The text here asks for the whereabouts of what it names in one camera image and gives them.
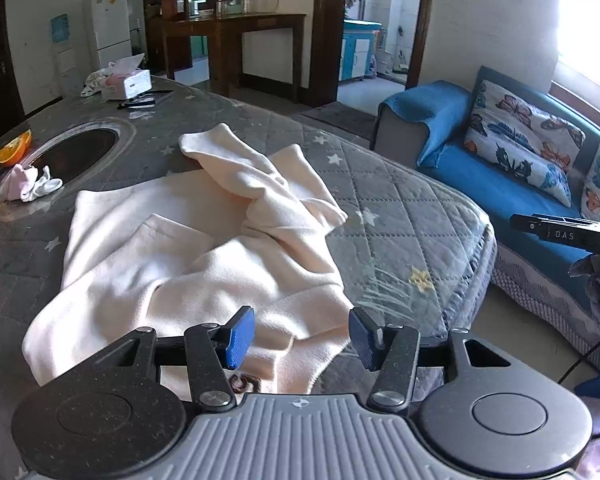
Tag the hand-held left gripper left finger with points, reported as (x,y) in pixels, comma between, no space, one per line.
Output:
(240,336)

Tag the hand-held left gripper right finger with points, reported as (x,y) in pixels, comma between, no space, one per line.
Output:
(362,336)

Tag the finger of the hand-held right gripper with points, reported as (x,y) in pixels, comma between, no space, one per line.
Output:
(527,225)

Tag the cream garment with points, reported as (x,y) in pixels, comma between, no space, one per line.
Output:
(180,260)

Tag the blue sofa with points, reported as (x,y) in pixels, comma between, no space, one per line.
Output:
(485,195)

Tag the grey quilted star blanket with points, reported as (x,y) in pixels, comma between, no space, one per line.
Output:
(405,210)

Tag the bright window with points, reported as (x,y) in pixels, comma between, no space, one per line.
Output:
(590,25)

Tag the grey doormat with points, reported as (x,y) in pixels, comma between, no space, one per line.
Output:
(335,117)

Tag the blue cabinet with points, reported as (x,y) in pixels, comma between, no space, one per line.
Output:
(355,50)

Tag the small pink sock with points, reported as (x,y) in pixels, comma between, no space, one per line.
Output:
(19,182)

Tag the white tissue box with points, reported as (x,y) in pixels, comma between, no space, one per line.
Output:
(130,82)

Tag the orange slice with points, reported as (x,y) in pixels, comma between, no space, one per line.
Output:
(14,150)

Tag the patterned small cloth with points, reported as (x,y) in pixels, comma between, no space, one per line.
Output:
(92,82)

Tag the dark wooden console table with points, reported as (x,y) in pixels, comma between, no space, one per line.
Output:
(230,27)

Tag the white water dispenser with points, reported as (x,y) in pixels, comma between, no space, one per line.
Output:
(67,55)

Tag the white refrigerator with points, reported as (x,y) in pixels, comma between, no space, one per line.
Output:
(109,25)

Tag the wooden door frame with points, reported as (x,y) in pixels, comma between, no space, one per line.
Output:
(325,30)

